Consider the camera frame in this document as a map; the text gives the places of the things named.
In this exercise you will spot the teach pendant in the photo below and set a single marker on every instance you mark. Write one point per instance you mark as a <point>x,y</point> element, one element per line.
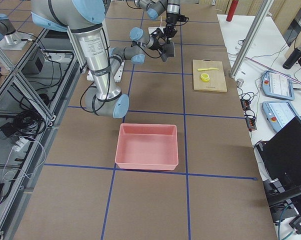
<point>279,113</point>
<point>277,86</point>

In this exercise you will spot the wooden cutting board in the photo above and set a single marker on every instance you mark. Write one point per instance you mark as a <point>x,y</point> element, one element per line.
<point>217,81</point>

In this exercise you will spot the yellow lemon slices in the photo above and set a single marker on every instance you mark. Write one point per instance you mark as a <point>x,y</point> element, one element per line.
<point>205,77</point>

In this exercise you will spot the pink plastic bin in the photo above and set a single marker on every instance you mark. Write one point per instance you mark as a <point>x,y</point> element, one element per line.
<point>147,147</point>

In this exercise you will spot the yellow plastic knife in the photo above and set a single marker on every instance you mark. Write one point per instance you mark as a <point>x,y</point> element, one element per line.
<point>208,69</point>

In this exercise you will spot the red bottle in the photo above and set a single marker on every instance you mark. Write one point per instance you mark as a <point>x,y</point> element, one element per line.
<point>232,9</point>

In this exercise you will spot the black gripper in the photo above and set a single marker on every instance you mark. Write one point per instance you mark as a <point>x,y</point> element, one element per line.
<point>157,45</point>
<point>170,18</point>

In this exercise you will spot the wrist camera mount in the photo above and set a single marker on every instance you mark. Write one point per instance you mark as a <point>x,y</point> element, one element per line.
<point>182,19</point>

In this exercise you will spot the black monitor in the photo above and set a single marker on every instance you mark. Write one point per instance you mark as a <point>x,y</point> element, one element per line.
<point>281,154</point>

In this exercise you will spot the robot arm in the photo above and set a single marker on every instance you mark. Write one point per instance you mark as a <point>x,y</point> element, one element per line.
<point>155,9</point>
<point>85,20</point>

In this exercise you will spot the lower teach pendant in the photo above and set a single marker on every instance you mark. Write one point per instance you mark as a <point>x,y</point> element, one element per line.
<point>279,113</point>

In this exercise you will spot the aluminium frame post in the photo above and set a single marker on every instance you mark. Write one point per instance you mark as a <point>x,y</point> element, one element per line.
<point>252,32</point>

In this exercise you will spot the black bottle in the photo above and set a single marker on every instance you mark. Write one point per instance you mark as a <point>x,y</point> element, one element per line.
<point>293,58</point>

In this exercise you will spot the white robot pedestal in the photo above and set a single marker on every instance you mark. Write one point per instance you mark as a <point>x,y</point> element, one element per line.
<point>117,75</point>

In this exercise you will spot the grey cloth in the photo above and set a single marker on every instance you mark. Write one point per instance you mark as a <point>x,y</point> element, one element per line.
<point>169,49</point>

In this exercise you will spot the white rectangular tray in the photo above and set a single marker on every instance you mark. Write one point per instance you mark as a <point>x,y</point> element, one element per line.
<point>154,28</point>

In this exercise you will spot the reacher grabber stick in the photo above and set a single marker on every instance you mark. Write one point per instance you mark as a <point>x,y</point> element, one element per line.
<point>273,70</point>

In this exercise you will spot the upper teach pendant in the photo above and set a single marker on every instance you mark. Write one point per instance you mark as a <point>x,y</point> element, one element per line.
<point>277,86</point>

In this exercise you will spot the small metal cylinder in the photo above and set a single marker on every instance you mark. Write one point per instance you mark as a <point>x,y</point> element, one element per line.
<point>239,82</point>

